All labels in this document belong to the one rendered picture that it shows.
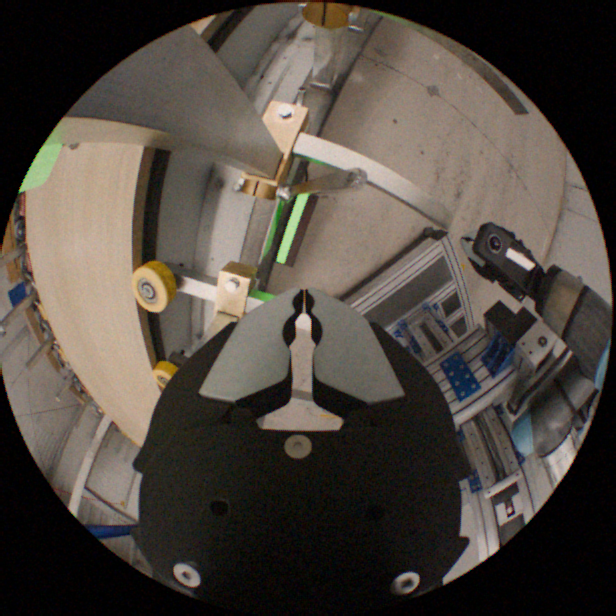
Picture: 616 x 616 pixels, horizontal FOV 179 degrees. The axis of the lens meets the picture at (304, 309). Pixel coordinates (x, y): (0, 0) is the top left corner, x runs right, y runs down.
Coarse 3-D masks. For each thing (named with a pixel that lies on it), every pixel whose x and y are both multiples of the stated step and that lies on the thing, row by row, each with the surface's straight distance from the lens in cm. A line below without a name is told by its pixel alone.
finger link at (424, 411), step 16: (384, 336) 8; (384, 352) 7; (400, 352) 8; (400, 368) 7; (416, 368) 7; (400, 384) 7; (416, 384) 7; (432, 384) 7; (400, 400) 6; (416, 400) 6; (432, 400) 7; (384, 416) 6; (400, 416) 6; (416, 416) 6; (432, 416) 6; (448, 416) 7; (416, 432) 6; (432, 432) 6; (448, 432) 6; (448, 448) 6; (464, 464) 6; (368, 512) 5
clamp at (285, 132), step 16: (272, 112) 28; (304, 112) 28; (272, 128) 27; (288, 128) 27; (304, 128) 31; (288, 144) 26; (288, 160) 27; (256, 176) 26; (256, 192) 26; (272, 192) 27
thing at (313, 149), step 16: (304, 144) 27; (320, 144) 27; (336, 144) 28; (320, 160) 27; (336, 160) 27; (352, 160) 27; (368, 160) 28; (368, 176) 28; (384, 176) 28; (400, 176) 29; (384, 192) 31; (400, 192) 29; (416, 192) 30; (416, 208) 31; (432, 208) 32; (448, 224) 34
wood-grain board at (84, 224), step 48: (96, 144) 45; (48, 192) 68; (96, 192) 42; (144, 192) 34; (48, 240) 71; (96, 240) 43; (48, 288) 87; (96, 288) 49; (96, 336) 65; (144, 336) 45; (96, 384) 112; (144, 384) 64; (144, 432) 138
